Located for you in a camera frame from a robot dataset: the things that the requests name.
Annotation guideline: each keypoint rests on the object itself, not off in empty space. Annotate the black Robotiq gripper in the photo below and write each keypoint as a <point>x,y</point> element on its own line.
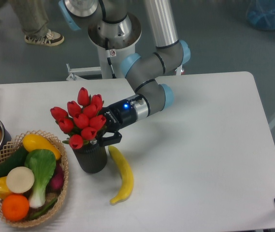
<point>118,115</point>

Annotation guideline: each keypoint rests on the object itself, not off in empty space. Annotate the red tulip bouquet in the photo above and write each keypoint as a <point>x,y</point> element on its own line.
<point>81,120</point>

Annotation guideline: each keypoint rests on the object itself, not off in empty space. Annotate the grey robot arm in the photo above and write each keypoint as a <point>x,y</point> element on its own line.
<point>149,96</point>

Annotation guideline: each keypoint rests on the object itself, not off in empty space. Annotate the dark grey ribbed vase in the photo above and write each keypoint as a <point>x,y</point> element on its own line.
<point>91,158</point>

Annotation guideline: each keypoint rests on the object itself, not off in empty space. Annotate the yellow banana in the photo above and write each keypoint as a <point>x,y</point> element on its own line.
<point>126,175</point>

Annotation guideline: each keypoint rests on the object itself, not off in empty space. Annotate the purple sweet potato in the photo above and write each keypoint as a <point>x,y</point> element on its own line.
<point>57,181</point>

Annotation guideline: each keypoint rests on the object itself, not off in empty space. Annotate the green bok choy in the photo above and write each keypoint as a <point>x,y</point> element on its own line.
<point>42,163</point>

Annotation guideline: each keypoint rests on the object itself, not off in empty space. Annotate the yellow squash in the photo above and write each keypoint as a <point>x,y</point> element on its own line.
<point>32,142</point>

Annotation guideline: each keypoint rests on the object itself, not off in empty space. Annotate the green chili pepper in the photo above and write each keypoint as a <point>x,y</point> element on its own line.
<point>44,210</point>

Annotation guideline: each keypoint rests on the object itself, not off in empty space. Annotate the green cucumber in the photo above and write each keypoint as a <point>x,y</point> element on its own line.
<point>17,159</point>

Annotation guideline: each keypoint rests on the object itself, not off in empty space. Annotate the white round radish slice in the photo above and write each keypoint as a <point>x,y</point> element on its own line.
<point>20,180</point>

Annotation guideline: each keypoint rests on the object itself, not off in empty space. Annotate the woven wicker basket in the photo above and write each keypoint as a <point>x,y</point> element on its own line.
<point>8,150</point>

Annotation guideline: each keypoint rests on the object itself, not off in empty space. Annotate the orange fruit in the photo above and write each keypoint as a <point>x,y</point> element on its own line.
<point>15,207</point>

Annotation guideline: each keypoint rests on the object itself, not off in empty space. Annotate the yellow bell pepper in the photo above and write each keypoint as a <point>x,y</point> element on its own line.
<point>4,190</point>

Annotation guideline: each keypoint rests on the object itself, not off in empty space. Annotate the person leg with sneaker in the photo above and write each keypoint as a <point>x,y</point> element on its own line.
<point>34,23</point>

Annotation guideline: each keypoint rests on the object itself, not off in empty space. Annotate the blue plastic bag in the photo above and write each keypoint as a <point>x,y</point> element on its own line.
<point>260,14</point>

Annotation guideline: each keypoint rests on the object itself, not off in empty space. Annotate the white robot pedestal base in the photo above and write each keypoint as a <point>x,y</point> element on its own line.
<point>115,43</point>

